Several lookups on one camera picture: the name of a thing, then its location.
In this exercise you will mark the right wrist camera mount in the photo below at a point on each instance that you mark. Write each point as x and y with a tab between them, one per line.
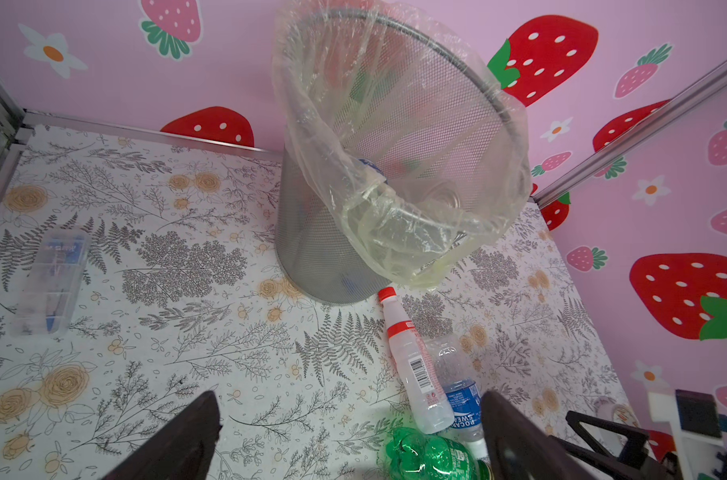
698	424

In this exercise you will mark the clear plastic pill box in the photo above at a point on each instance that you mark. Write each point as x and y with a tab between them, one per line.
48	299

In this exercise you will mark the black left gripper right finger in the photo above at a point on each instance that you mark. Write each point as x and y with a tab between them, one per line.
518	449

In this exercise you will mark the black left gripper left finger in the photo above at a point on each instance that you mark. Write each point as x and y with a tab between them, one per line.
182	449

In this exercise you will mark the clear green bin liner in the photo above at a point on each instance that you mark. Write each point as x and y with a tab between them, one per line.
399	240

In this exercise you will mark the aluminium frame post right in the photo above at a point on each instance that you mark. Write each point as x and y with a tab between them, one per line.
681	105

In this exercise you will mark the clear tape roll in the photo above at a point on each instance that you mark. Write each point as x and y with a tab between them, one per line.
608	409

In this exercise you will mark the green Sprite bottle yellow cap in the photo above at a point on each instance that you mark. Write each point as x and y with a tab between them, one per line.
414	455

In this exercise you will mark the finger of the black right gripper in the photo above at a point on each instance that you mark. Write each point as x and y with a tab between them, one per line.
615	449

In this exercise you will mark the silver mesh waste bin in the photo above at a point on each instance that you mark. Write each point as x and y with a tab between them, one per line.
315	240

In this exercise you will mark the white bottle red cap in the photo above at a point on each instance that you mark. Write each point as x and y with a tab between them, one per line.
429	404

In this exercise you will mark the Pocari Sweat bottle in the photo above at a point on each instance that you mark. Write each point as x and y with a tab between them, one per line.
458	381

